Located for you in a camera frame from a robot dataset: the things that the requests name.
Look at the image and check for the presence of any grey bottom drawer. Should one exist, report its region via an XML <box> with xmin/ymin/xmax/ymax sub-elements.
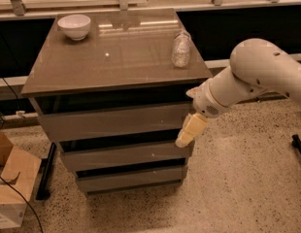
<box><xmin>76</xmin><ymin>165</ymin><xmax>187</xmax><ymax>193</ymax></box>

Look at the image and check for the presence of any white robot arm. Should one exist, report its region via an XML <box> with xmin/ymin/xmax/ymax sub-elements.
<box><xmin>176</xmin><ymin>39</ymin><xmax>301</xmax><ymax>148</ymax></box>

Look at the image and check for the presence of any black cable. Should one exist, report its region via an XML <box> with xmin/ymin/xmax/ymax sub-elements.
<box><xmin>0</xmin><ymin>168</ymin><xmax>45</xmax><ymax>233</ymax></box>

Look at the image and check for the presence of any grey top drawer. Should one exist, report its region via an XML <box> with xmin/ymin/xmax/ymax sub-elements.
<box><xmin>39</xmin><ymin>102</ymin><xmax>193</xmax><ymax>142</ymax></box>

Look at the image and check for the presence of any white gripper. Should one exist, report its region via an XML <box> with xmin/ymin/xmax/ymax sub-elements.
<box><xmin>175</xmin><ymin>81</ymin><xmax>229</xmax><ymax>148</ymax></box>

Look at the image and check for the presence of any grey drawer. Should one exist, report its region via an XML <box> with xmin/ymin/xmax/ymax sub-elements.
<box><xmin>39</xmin><ymin>102</ymin><xmax>193</xmax><ymax>142</ymax></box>
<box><xmin>76</xmin><ymin>165</ymin><xmax>187</xmax><ymax>193</ymax></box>
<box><xmin>60</xmin><ymin>140</ymin><xmax>194</xmax><ymax>172</ymax></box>

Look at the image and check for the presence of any grey middle drawer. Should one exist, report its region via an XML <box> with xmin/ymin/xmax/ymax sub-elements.
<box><xmin>60</xmin><ymin>140</ymin><xmax>194</xmax><ymax>172</ymax></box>

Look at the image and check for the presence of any clear plastic bottle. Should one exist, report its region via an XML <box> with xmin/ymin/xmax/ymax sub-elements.
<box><xmin>172</xmin><ymin>30</ymin><xmax>191</xmax><ymax>68</ymax></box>

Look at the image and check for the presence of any white ceramic bowl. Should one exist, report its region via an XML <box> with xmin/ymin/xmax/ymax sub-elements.
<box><xmin>57</xmin><ymin>15</ymin><xmax>91</xmax><ymax>41</ymax></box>

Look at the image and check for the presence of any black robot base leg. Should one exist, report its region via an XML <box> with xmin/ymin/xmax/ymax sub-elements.
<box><xmin>291</xmin><ymin>134</ymin><xmax>301</xmax><ymax>155</ymax></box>

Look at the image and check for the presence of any cardboard box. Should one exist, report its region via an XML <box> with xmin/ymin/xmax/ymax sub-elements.
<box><xmin>0</xmin><ymin>130</ymin><xmax>41</xmax><ymax>229</ymax></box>

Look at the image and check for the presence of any grey drawer cabinet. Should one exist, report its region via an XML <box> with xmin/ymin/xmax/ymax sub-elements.
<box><xmin>21</xmin><ymin>10</ymin><xmax>211</xmax><ymax>181</ymax></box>

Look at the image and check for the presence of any black left stand foot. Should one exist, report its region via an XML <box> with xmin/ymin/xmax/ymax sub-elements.
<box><xmin>36</xmin><ymin>143</ymin><xmax>56</xmax><ymax>201</ymax></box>

